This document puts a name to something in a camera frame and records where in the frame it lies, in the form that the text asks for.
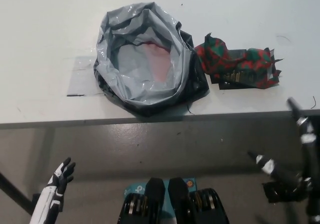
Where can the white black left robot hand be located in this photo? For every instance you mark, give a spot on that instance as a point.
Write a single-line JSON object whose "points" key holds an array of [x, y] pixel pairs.
{"points": [[50, 196]]}

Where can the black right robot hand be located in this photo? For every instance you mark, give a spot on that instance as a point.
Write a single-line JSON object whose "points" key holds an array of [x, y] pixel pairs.
{"points": [[312, 164]]}

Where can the black grey plastic bag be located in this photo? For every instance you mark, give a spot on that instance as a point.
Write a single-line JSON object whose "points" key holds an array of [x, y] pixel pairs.
{"points": [[140, 89]]}

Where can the red green patterned garment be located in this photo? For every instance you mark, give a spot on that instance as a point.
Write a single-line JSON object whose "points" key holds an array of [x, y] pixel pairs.
{"points": [[215, 54]]}

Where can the black table leg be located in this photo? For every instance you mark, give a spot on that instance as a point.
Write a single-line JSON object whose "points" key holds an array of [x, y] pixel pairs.
{"points": [[12, 187]]}

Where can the black tape patch on table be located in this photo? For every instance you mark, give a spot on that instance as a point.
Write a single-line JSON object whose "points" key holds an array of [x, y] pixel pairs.
{"points": [[221, 85]]}

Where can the clear tape patch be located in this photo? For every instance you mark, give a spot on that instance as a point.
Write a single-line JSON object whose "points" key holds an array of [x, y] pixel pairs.
{"points": [[80, 79]]}

